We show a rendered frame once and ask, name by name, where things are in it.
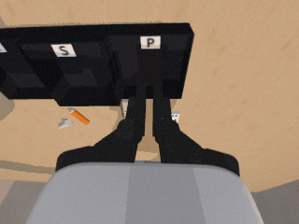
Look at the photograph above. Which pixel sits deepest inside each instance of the grey bolt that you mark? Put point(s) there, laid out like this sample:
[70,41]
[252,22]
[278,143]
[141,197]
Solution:
[66,123]

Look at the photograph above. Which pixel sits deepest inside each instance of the white domino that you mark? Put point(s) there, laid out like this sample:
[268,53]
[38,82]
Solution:
[175,115]
[124,104]

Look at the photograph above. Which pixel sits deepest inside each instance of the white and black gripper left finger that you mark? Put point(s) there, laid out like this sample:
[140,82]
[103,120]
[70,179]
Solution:
[121,144]

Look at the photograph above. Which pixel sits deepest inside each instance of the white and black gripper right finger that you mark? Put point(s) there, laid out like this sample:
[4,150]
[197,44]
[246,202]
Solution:
[175,146]

